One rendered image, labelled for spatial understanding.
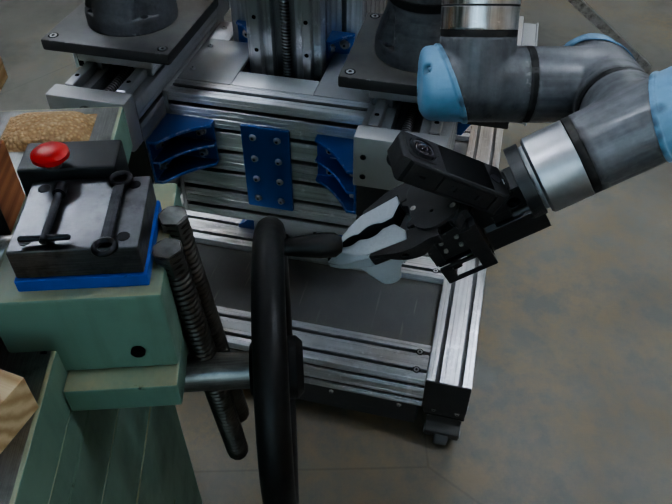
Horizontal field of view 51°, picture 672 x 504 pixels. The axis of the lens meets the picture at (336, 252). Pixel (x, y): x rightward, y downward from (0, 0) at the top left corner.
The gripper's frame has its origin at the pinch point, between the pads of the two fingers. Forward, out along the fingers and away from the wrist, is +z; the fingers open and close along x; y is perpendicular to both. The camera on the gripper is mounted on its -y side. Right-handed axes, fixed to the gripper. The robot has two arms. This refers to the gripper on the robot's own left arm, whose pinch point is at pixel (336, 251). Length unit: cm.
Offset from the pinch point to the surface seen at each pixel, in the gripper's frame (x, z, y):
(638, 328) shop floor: 56, -25, 116
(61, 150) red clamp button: -2.6, 11.3, -24.7
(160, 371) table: -13.5, 13.7, -8.2
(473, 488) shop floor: 17, 18, 90
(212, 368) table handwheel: -10.2, 12.7, -2.5
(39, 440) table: -20.6, 19.6, -13.8
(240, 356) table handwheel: -9.2, 10.4, -1.4
